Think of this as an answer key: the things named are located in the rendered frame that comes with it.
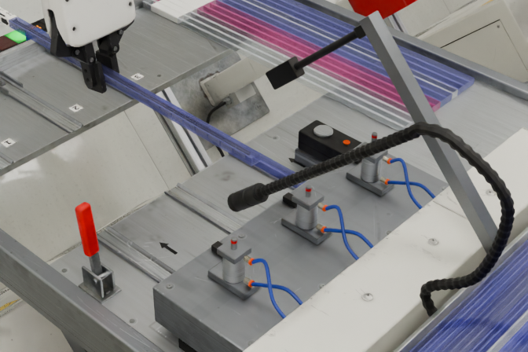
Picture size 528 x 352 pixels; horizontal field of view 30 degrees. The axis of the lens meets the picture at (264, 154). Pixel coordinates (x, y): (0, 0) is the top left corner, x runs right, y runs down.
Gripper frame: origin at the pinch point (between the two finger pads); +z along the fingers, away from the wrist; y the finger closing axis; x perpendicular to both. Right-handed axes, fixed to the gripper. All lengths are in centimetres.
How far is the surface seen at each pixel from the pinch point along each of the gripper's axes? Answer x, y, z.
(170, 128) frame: 51, 49, 46
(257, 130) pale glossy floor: 71, 92, 72
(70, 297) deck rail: -16.4, -20.7, 13.3
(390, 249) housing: -41.1, 1.5, 10.5
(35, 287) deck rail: -10.4, -21.1, 14.5
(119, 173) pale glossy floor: 75, 51, 65
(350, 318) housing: -44.0, -8.7, 11.0
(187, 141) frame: 48, 50, 48
